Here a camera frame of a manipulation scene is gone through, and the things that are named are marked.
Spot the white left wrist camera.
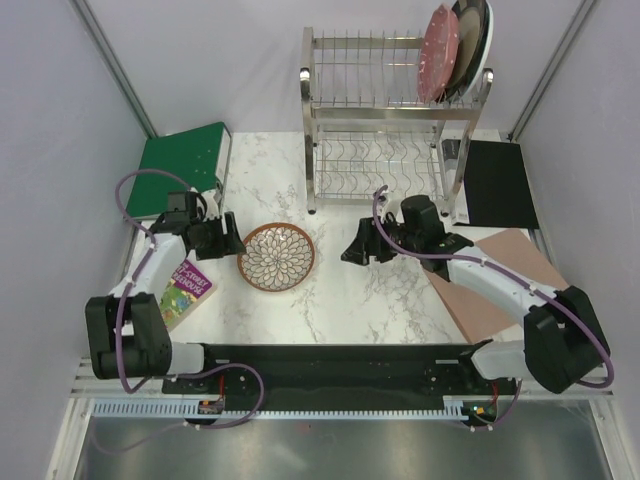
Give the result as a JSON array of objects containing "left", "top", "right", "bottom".
[{"left": 191, "top": 187, "right": 222, "bottom": 220}]

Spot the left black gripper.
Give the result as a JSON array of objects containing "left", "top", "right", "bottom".
[{"left": 191, "top": 213, "right": 246, "bottom": 262}]

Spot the black mat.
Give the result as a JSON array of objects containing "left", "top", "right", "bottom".
[{"left": 464, "top": 140, "right": 539, "bottom": 229}]

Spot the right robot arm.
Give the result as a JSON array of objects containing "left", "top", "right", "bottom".
[{"left": 341, "top": 188, "right": 615, "bottom": 394}]

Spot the white watermelon plate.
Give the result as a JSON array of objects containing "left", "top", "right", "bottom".
[{"left": 463, "top": 1, "right": 495, "bottom": 95}]

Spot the brown floral pattern bowl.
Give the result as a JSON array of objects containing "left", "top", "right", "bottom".
[{"left": 237, "top": 222, "right": 315, "bottom": 292}]

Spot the green ring binder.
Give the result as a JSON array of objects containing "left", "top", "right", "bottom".
[{"left": 126, "top": 122, "right": 232, "bottom": 220}]

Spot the purple treehouse book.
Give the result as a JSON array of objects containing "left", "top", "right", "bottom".
[{"left": 159, "top": 259, "right": 217, "bottom": 332}]

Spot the steel dish rack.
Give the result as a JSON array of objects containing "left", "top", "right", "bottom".
[{"left": 299, "top": 27, "right": 494, "bottom": 214}]

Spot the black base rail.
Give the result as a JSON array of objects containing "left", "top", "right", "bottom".
[{"left": 162, "top": 344, "right": 516, "bottom": 410}]

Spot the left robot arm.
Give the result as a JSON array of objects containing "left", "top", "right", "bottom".
[{"left": 85, "top": 191, "right": 246, "bottom": 393}]

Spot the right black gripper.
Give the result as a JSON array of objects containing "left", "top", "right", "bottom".
[{"left": 340, "top": 214, "right": 422, "bottom": 266}]

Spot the white slotted cable duct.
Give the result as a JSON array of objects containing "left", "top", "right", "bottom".
[{"left": 91, "top": 397, "right": 478, "bottom": 421}]

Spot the black rimmed cream plate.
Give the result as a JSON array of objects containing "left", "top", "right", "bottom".
[{"left": 445, "top": 0, "right": 489, "bottom": 102}]

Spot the pink polka dot plate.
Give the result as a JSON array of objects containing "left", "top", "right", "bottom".
[{"left": 417, "top": 4, "right": 459, "bottom": 103}]

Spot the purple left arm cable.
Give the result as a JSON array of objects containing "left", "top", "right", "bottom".
[{"left": 92, "top": 169, "right": 264, "bottom": 453}]

